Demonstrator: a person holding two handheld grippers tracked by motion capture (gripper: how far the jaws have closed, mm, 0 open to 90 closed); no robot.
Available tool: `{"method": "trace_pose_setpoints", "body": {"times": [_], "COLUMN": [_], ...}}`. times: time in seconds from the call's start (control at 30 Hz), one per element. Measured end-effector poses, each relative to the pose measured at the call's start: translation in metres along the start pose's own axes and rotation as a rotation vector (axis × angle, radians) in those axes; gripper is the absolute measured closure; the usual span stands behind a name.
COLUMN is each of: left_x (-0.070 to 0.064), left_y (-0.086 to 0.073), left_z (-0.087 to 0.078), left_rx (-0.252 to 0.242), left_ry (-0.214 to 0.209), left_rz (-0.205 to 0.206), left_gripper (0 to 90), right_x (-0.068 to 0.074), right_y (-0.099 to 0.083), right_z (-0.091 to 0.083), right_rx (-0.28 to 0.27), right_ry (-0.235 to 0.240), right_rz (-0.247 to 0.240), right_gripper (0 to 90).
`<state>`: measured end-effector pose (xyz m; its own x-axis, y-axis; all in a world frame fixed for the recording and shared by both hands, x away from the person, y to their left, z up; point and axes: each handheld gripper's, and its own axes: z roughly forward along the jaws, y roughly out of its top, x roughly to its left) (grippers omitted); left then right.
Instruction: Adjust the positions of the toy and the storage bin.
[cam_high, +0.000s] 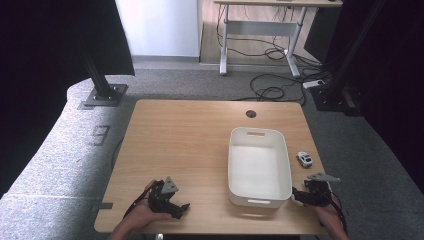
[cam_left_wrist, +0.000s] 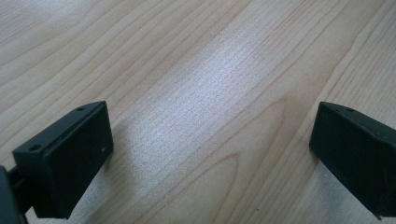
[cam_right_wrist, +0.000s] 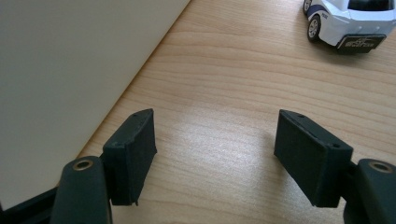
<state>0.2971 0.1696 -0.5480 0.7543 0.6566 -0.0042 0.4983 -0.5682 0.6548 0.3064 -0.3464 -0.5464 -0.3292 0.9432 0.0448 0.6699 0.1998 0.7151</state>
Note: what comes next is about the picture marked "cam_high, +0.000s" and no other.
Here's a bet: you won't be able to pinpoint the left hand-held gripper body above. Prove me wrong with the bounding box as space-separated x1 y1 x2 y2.
147 176 180 215

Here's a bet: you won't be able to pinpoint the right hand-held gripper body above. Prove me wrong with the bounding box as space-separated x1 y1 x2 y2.
303 172 341 208

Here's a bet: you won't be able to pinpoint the white toy car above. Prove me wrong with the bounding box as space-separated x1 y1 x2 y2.
296 151 314 169

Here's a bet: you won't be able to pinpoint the white plastic bin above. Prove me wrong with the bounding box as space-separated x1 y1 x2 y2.
227 126 294 210

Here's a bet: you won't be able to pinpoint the person's left hand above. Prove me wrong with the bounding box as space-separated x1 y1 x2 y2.
127 179 173 231

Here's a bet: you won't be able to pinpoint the person's right hand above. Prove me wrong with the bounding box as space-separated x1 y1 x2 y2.
313 199 347 232

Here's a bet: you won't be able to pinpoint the white power strip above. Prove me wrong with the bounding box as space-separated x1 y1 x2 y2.
302 79 326 90

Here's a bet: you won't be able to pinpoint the black metal stand with base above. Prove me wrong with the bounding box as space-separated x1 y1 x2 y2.
79 39 129 108

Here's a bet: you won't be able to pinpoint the dark curtain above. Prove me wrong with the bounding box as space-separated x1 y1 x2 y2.
0 0 136 198
303 0 424 185

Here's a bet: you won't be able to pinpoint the white standing desk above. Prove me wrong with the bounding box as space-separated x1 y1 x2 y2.
213 0 344 79

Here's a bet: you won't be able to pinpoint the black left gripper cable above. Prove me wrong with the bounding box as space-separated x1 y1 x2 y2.
123 185 155 220

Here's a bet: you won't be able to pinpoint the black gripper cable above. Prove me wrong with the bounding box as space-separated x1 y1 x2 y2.
327 191 349 235
123 185 155 220

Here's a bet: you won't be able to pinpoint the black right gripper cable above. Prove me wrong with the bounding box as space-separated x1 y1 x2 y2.
327 191 349 235

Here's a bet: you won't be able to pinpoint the thin black cable beside table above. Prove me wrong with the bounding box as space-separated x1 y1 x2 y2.
110 135 125 172

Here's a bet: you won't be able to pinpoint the black floor cables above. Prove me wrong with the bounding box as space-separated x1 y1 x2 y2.
232 53 333 107

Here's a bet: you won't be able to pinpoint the black cables under desk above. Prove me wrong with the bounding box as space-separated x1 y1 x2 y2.
215 4 288 62

